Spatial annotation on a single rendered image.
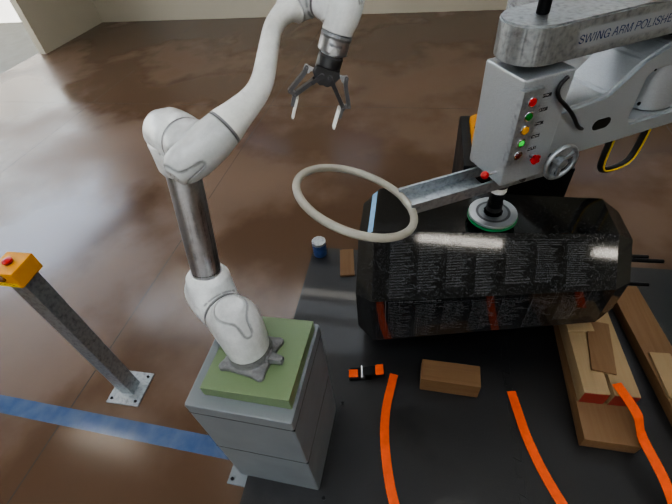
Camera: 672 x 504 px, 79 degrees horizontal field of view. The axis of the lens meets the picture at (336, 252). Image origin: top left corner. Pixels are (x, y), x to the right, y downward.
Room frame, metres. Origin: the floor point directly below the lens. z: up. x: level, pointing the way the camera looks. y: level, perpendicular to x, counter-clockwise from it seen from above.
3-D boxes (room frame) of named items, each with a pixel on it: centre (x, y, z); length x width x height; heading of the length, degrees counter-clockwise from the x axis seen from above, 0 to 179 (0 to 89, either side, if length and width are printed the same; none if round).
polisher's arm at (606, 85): (1.46, -1.12, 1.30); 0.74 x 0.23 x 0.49; 105
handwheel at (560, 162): (1.28, -0.88, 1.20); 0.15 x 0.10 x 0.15; 105
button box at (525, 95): (1.24, -0.70, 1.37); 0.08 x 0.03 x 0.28; 105
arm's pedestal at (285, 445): (0.79, 0.35, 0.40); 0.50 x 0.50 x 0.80; 73
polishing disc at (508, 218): (1.37, -0.73, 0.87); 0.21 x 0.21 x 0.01
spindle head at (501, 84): (1.39, -0.81, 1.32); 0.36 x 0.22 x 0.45; 105
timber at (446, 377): (0.99, -0.52, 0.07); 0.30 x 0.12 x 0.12; 74
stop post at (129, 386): (1.20, 1.28, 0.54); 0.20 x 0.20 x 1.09; 75
